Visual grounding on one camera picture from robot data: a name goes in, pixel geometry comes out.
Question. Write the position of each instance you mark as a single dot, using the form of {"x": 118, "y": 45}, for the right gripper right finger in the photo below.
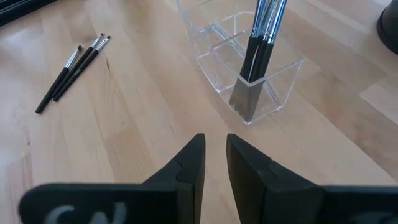
{"x": 258, "y": 193}

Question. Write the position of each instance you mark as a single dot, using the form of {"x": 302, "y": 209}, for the thin black makeup brush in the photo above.
{"x": 251, "y": 56}
{"x": 268, "y": 56}
{"x": 74, "y": 68}
{"x": 259, "y": 59}
{"x": 56, "y": 84}
{"x": 87, "y": 63}

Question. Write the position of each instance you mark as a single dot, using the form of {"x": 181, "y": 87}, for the black aluminium table frame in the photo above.
{"x": 18, "y": 11}

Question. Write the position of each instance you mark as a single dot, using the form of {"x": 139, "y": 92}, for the clear acrylic brush organizer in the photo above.
{"x": 205, "y": 49}

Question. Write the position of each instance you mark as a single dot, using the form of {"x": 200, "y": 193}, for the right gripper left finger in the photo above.
{"x": 189, "y": 186}

